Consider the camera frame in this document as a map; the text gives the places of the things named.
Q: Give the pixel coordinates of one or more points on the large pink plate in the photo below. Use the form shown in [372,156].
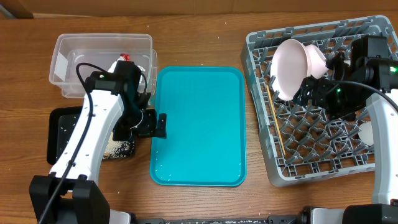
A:
[289,66]

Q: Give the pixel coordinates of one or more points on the grey dishwasher rack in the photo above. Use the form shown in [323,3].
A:
[316,148]

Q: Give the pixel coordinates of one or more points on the teal serving tray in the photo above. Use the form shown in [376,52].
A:
[205,127]

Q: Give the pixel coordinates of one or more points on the white paper cup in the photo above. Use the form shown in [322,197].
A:
[366,133]

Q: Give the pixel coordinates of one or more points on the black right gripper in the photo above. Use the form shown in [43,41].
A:
[318,98]

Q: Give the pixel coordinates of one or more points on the wooden chopstick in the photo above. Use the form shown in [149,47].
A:
[275,119]

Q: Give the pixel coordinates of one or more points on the pink bowl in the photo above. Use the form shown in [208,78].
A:
[317,66]

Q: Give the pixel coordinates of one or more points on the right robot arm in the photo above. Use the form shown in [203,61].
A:
[368,82]

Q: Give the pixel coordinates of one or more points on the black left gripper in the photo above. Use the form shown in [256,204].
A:
[149,129]

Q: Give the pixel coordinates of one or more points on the clear plastic bin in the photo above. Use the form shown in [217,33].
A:
[102,50]

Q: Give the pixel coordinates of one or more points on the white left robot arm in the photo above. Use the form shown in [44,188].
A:
[112,108]

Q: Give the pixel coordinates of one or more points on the white napkin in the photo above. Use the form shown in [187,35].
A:
[113,67]

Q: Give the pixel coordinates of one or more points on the black waste tray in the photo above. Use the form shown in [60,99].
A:
[63,114]

